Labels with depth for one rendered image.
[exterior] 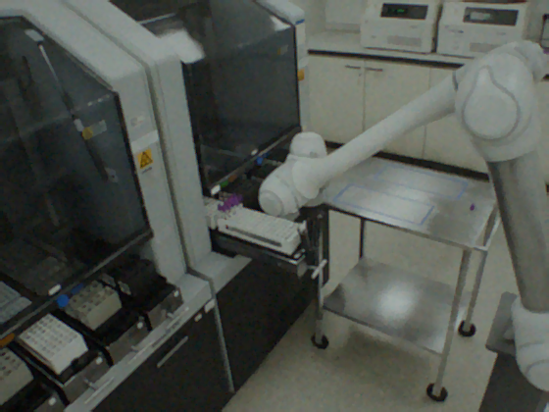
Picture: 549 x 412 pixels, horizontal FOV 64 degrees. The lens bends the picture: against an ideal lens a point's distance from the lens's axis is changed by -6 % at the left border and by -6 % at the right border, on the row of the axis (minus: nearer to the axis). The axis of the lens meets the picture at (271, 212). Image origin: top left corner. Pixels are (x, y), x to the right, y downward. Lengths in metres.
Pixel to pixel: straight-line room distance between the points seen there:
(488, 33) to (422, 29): 0.45
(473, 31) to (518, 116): 2.60
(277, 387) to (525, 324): 1.27
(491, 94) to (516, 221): 0.29
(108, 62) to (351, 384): 1.61
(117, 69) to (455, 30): 2.62
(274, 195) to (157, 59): 0.50
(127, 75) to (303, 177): 0.52
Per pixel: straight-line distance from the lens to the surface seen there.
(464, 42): 3.46
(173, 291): 1.42
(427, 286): 2.21
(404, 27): 3.55
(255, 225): 1.55
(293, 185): 1.13
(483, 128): 0.86
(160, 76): 1.32
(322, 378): 2.16
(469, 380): 2.24
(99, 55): 1.29
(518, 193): 0.98
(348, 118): 3.91
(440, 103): 1.10
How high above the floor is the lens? 1.71
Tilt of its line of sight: 32 degrees down
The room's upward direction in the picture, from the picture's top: 5 degrees counter-clockwise
